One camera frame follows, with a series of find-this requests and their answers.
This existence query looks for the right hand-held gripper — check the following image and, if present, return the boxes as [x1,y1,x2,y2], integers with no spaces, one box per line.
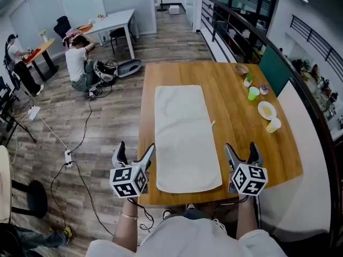
[224,141,269,197]

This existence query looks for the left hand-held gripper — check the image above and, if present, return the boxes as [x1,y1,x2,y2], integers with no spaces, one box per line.
[109,140,156,199]

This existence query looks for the white towel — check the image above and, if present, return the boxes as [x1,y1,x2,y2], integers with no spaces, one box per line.
[154,84,223,194]

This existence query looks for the person's right forearm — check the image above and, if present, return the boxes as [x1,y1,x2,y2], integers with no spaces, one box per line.
[235,194,259,241]

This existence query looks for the person's left forearm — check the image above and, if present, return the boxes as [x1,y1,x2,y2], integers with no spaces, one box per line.
[111,196,140,253]

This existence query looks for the wooden table with white legs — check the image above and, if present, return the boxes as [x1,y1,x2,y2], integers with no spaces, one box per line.
[137,61,304,207]

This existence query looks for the pale yellow cup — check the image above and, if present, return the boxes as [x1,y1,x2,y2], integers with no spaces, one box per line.
[266,117,282,134]

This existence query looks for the white plate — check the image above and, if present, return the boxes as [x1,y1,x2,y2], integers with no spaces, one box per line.
[257,101,278,122]

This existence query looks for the white power strip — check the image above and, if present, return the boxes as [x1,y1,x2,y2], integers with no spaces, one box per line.
[64,149,74,169]

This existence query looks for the green plastic cup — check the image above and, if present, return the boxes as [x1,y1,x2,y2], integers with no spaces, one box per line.
[247,86,261,102]

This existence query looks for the person's blue jeans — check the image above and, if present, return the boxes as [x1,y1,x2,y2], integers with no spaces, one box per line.
[182,209,211,221]

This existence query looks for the black white floor device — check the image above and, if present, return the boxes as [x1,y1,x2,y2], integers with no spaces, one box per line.
[88,87,103,100]

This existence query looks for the black metal railing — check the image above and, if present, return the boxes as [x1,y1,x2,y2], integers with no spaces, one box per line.
[200,0,343,249]

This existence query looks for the small wooden bowl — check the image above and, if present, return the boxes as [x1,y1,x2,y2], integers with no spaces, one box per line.
[235,64,250,77]

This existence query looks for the gray open equipment case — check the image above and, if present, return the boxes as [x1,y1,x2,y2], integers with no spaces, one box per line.
[93,58,143,84]

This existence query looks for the green panel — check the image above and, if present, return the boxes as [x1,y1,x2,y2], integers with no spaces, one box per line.
[258,44,294,97]

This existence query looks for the person's white shirt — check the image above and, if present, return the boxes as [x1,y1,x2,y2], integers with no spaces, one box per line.
[85,214,287,257]

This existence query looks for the cluttered lower floor desk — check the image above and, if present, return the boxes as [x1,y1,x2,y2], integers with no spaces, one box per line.
[292,59,343,142]

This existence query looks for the round beige table black base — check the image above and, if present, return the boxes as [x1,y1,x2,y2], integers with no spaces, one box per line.
[0,145,49,222]

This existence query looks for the flat white power adapter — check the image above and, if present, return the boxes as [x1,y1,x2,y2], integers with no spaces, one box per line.
[28,105,41,121]

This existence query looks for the small black chair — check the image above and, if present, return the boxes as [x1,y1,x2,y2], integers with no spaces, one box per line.
[109,27,135,55]

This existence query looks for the pink clothes pile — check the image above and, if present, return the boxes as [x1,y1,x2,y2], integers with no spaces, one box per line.
[62,28,81,48]

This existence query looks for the white desk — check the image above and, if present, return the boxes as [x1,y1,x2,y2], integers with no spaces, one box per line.
[80,8,140,60]

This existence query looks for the black balcony railing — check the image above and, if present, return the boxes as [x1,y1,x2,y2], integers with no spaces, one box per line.
[290,14,343,83]

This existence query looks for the round wooden table black base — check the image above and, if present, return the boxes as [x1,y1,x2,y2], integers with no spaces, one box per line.
[23,38,61,82]

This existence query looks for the red orange mat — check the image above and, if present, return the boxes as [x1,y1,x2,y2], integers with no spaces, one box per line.
[24,48,41,64]

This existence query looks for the black high-back office chair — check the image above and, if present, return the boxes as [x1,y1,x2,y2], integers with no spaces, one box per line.
[53,16,73,40]

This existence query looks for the right hand-held gripper cable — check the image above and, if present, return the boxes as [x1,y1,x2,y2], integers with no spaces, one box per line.
[214,195,263,230]

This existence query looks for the hand-held gripper cable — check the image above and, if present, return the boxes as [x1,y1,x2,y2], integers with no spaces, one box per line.
[214,195,263,230]
[128,198,155,233]

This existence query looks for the black floor cable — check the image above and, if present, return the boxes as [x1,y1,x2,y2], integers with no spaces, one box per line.
[71,160,115,237]
[50,163,68,229]
[68,86,114,155]

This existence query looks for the left hand-held gripper cable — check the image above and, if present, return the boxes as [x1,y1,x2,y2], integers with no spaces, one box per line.
[128,198,155,233]

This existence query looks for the thin metal bracelet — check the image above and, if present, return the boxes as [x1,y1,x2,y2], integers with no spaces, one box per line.
[119,211,139,221]

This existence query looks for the white floor cable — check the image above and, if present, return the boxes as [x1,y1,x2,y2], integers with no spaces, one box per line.
[37,112,69,153]

